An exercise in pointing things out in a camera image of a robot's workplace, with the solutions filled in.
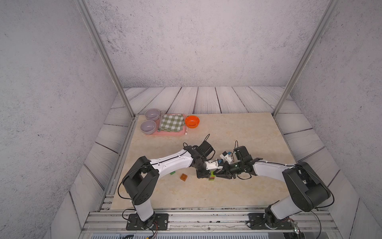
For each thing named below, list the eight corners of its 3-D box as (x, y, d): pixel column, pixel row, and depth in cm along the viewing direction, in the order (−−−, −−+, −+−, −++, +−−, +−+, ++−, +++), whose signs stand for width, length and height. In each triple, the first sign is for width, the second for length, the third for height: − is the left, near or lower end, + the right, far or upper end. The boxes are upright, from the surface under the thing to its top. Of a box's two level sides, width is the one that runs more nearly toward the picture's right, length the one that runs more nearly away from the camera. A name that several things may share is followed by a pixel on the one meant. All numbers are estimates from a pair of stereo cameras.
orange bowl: (183, 126, 116) (182, 121, 112) (189, 118, 121) (189, 113, 118) (194, 131, 113) (194, 126, 109) (200, 122, 118) (200, 118, 114)
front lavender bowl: (141, 135, 110) (139, 130, 106) (144, 125, 117) (142, 120, 112) (156, 135, 110) (154, 130, 105) (158, 125, 117) (156, 120, 112)
